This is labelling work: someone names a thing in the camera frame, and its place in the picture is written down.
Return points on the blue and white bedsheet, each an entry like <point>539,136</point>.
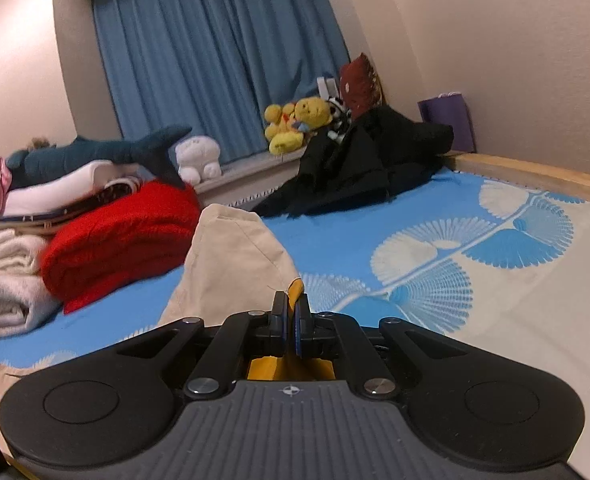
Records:
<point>503,268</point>

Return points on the red folded blanket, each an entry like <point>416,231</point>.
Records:
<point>142,235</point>

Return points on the brown teddy plush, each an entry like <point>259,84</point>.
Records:
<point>38,143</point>

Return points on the white folded pillow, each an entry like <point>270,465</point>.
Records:
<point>78,185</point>

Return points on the navy patterned folded cloth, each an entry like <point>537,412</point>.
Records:
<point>50,222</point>

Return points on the wooden bed frame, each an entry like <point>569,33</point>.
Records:
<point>529,174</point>

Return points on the beige and mustard hooded jacket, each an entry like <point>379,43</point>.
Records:
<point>235,264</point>

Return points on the cream folded blanket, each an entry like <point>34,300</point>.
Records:
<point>19,253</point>

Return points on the yellow plush toys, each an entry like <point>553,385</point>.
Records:
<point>291,125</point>

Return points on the purple bag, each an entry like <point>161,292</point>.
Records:
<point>451,109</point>

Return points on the blue curtain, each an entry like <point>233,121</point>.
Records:
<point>214,65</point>

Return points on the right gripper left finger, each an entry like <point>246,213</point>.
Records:
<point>241,338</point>

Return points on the white plush toy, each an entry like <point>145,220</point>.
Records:
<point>198,160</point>

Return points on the blue shark plush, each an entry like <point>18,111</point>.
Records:
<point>43,165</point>

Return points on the grey-white folded blanket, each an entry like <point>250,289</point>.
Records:
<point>25,303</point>

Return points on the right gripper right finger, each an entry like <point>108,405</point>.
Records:
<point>339,338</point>

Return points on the dark red cushion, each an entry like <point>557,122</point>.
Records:
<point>360,86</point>

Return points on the black clothes pile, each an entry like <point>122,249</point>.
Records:
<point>383,154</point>

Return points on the black white striped plush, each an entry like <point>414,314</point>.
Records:
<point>340,119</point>

